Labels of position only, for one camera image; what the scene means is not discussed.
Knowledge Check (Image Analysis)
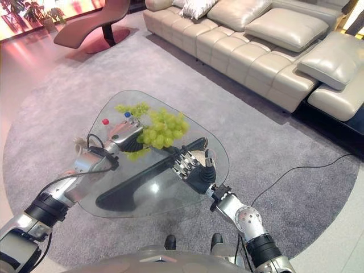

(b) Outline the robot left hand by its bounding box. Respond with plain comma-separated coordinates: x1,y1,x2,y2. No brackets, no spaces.
105,119,144,154

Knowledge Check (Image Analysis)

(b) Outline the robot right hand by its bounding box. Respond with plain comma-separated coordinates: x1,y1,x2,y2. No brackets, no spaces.
172,150,218,195

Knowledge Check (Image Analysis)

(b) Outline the large green grape bunch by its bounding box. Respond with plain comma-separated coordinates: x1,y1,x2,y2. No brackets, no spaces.
127,109,191,163

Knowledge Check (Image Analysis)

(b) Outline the clear bottle with red cap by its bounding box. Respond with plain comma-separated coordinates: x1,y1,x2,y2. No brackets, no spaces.
101,118,115,137

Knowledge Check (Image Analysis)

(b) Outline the small green grape bunch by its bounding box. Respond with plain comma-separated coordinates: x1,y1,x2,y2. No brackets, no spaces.
114,102,150,118

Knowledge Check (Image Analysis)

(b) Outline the black table base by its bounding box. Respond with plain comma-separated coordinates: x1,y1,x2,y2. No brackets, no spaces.
95,137,210,212

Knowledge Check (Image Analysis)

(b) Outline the grey round rug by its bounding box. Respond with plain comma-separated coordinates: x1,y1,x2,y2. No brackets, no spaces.
2,13,359,268

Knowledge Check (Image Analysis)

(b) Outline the robot right dark foot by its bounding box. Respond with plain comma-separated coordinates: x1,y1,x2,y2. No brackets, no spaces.
210,233,224,253

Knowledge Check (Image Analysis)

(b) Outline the robot dark foot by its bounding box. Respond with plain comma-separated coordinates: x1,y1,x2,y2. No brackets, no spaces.
210,233,224,253
164,234,177,251

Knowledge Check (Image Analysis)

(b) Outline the robot left dark foot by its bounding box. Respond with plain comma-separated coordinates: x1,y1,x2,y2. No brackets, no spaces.
164,234,177,251

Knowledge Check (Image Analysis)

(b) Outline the silver robot torso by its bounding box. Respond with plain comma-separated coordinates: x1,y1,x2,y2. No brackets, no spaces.
61,246,246,273

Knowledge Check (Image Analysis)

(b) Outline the brown curved lounge chair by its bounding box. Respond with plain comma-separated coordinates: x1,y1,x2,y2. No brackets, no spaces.
53,0,139,55

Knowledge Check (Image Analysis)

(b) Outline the beige leather sofa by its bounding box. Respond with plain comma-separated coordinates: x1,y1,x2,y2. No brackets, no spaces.
142,0,364,122

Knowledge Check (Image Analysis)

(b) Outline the black sofa base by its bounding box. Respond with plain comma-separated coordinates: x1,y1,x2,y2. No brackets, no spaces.
292,98,364,158

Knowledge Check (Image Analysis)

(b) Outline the white fluffy pillow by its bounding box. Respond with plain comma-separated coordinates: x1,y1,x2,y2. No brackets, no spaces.
171,0,219,20

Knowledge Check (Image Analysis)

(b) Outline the green potted plant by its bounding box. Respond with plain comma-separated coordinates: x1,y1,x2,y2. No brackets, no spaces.
0,0,67,32

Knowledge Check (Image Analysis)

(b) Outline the beige leather back cushion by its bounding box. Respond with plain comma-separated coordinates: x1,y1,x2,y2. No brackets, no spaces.
206,0,272,32

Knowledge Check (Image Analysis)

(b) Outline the beige leather seat cushion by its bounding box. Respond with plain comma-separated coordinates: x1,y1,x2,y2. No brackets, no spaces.
296,31,364,92
244,7,330,53

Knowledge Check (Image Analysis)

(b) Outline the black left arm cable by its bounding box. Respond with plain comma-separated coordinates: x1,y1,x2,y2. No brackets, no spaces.
36,133,119,206

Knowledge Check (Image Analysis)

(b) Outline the black floor cable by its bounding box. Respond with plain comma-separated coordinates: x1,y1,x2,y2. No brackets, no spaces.
250,153,355,207

